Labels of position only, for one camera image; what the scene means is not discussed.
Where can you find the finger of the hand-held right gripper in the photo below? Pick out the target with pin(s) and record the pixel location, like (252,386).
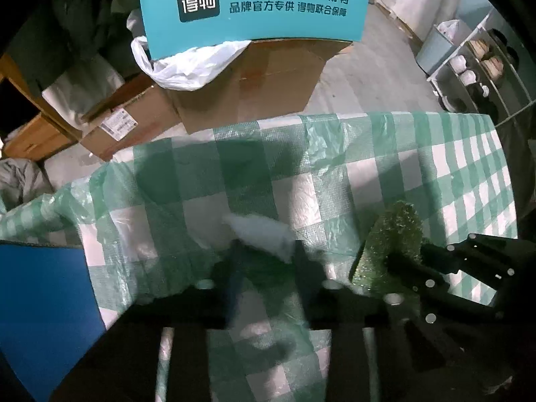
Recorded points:
(460,255)
(414,272)

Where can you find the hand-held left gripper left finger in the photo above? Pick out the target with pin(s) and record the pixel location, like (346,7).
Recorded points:
(232,284)

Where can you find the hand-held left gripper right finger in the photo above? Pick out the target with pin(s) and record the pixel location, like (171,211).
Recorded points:
(302,268)

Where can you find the green scouring pad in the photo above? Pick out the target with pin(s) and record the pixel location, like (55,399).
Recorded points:
(393,238)

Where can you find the white fluffy cloth piece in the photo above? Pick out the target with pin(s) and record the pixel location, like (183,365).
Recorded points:
(261,234)

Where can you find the blue-edged cardboard box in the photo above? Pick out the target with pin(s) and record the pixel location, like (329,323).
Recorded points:
(42,314)

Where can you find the green checked tablecloth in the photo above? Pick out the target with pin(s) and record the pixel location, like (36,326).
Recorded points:
(335,167)

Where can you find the shoe rack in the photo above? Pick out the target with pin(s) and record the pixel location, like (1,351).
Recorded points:
(490,71)

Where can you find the large brown cardboard box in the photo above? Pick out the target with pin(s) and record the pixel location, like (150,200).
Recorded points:
(259,83)

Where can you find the flat labelled cardboard box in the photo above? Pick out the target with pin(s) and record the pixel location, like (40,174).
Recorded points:
(134,117)

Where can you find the light blue trash bin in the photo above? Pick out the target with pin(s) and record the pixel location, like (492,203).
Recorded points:
(437,50)

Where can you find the white plastic bag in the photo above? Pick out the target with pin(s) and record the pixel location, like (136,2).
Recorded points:
(184,71)

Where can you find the white plastic cover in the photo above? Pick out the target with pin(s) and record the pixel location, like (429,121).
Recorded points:
(79,96)

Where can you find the teal printed box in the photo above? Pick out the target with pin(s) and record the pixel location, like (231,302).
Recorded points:
(259,12)

